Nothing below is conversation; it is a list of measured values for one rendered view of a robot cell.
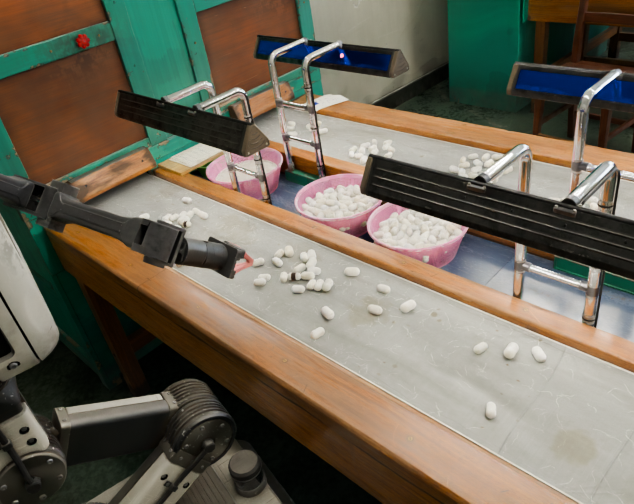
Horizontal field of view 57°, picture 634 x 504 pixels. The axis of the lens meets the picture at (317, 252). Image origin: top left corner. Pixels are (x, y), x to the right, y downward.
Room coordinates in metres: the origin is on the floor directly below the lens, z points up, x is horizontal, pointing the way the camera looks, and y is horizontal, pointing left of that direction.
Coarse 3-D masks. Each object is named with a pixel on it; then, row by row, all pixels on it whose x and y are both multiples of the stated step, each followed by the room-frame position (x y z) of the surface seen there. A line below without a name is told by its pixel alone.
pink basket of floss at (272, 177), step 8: (272, 152) 1.92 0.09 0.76; (216, 160) 1.92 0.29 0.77; (224, 160) 1.94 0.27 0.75; (240, 160) 1.95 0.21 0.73; (272, 160) 1.91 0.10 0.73; (280, 160) 1.85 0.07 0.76; (208, 168) 1.86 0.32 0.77; (224, 168) 1.92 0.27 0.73; (280, 168) 1.82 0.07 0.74; (208, 176) 1.79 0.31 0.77; (216, 176) 1.87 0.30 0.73; (272, 176) 1.76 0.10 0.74; (224, 184) 1.72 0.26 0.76; (240, 184) 1.71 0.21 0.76; (248, 184) 1.71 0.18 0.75; (256, 184) 1.72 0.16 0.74; (272, 184) 1.76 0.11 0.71; (248, 192) 1.72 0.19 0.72; (256, 192) 1.73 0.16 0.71; (272, 192) 1.77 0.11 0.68
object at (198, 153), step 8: (200, 144) 2.06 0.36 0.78; (184, 152) 2.01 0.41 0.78; (192, 152) 2.00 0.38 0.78; (200, 152) 1.98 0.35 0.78; (208, 152) 1.97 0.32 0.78; (216, 152) 1.96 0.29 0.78; (176, 160) 1.95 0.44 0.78; (184, 160) 1.94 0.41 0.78; (192, 160) 1.93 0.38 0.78; (200, 160) 1.91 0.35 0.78
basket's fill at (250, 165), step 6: (246, 162) 1.93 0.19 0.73; (252, 162) 1.91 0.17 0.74; (264, 162) 1.90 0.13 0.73; (270, 162) 1.91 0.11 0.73; (246, 168) 1.89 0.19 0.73; (252, 168) 1.87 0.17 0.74; (264, 168) 1.86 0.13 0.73; (270, 168) 1.86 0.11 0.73; (222, 174) 1.87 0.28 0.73; (228, 174) 1.85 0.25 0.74; (240, 174) 1.85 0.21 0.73; (246, 174) 1.82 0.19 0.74; (216, 180) 1.83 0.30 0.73; (222, 180) 1.82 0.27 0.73; (228, 180) 1.81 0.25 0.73; (240, 180) 1.80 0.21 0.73; (258, 186) 1.74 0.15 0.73
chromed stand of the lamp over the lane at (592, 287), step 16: (512, 160) 0.89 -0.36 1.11; (528, 160) 0.93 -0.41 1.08; (480, 176) 0.84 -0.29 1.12; (496, 176) 0.86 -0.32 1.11; (528, 176) 0.93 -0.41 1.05; (592, 176) 0.78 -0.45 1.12; (608, 176) 0.78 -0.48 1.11; (480, 192) 0.82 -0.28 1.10; (528, 192) 0.93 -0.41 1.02; (576, 192) 0.74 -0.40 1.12; (592, 192) 0.75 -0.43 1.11; (608, 192) 0.82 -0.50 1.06; (560, 208) 0.73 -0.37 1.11; (608, 208) 0.82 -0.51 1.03; (544, 272) 0.90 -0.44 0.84; (592, 272) 0.82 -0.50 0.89; (592, 288) 0.82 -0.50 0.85; (592, 304) 0.82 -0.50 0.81; (592, 320) 0.82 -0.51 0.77
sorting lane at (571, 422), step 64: (128, 192) 1.84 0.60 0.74; (192, 192) 1.75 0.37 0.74; (256, 256) 1.30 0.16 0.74; (320, 256) 1.25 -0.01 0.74; (320, 320) 1.00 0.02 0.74; (384, 320) 0.96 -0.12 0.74; (448, 320) 0.92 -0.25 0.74; (384, 384) 0.78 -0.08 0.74; (448, 384) 0.75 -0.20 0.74; (512, 384) 0.72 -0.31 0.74; (576, 384) 0.70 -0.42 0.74; (512, 448) 0.59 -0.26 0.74; (576, 448) 0.57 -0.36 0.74
